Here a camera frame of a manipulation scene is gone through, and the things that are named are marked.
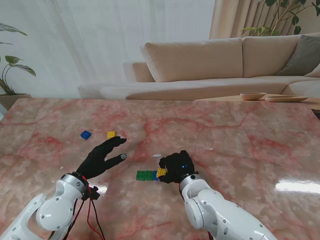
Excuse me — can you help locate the red left arm cable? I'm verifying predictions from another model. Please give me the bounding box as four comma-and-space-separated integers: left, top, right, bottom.
79, 174, 105, 240

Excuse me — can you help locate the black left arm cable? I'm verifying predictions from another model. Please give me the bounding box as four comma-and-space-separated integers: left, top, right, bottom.
62, 197, 87, 240

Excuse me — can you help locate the beige sofa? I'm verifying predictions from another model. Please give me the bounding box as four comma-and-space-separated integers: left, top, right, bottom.
77, 33, 320, 101

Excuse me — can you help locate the beige plant pot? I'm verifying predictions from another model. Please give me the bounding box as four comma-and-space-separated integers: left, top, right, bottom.
0, 93, 32, 111

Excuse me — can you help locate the flat wooden plate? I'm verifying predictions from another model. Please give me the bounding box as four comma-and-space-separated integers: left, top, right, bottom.
264, 95, 309, 103

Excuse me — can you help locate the variegated leafy house plant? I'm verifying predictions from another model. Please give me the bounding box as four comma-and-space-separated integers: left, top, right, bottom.
0, 22, 37, 97

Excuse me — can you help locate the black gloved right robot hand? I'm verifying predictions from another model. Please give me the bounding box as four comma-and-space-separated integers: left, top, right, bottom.
159, 149, 198, 185

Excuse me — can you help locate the light wooden coffee table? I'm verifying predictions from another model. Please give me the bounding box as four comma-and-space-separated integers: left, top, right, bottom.
193, 93, 320, 113

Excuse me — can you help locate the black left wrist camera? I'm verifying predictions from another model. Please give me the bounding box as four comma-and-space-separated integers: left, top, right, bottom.
84, 186, 101, 201

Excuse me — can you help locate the wooden bowl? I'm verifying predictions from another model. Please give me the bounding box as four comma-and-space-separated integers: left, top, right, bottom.
239, 92, 267, 101

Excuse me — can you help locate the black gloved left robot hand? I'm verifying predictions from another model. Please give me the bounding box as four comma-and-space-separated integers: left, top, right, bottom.
76, 136, 128, 180

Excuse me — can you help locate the grey sofa cushion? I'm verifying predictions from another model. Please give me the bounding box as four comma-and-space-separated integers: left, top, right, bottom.
276, 34, 320, 77

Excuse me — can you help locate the beige curtain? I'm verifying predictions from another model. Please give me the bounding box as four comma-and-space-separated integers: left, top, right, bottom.
208, 0, 320, 41

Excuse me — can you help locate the dark green leafy tree plant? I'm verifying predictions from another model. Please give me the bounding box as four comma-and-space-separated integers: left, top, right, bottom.
241, 0, 307, 38

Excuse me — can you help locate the sheer white curtain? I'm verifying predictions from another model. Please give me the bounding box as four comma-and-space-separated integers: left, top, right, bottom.
0, 0, 216, 98

